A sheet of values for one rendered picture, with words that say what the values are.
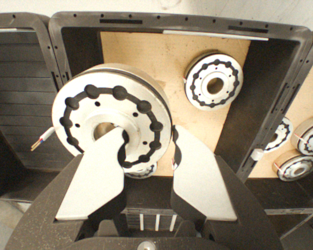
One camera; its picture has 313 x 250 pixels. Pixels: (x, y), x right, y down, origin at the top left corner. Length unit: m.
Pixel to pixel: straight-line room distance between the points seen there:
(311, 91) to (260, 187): 0.29
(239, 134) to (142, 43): 0.24
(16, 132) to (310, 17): 0.80
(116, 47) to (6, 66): 0.23
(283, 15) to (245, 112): 0.29
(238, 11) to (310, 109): 0.28
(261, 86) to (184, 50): 0.14
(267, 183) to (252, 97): 0.34
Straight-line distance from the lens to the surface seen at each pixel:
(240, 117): 0.31
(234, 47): 0.31
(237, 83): 0.29
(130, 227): 0.81
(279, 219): 0.73
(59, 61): 0.21
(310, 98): 0.45
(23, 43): 0.37
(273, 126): 0.28
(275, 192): 0.56
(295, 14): 0.53
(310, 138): 0.47
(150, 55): 0.28
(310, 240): 1.94
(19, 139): 0.52
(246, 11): 0.46
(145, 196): 0.42
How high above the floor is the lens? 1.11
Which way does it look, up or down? 58 degrees down
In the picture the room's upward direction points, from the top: 179 degrees counter-clockwise
